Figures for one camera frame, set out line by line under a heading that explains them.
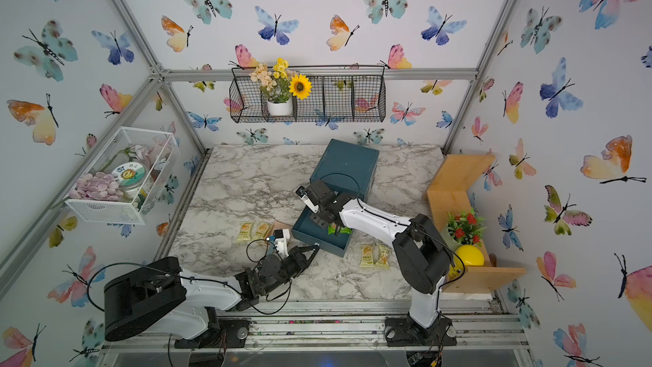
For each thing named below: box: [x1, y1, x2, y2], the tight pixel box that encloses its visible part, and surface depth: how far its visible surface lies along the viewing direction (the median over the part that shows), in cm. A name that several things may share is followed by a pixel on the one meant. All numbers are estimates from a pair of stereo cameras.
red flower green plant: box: [441, 208, 487, 251], surface depth 75 cm
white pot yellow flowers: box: [249, 57, 313, 117], surface depth 86 cm
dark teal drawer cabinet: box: [309, 138, 380, 202], surface depth 88 cm
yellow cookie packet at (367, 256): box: [359, 243, 375, 267], surface depth 89 cm
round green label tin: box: [112, 161, 147, 192], surface depth 67 cm
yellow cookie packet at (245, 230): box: [236, 221, 254, 243], surface depth 95 cm
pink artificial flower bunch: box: [68, 171, 124, 202], surface depth 61 cm
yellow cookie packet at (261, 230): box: [251, 221, 273, 241], surface depth 95 cm
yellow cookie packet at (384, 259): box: [375, 244, 392, 269], surface depth 88 cm
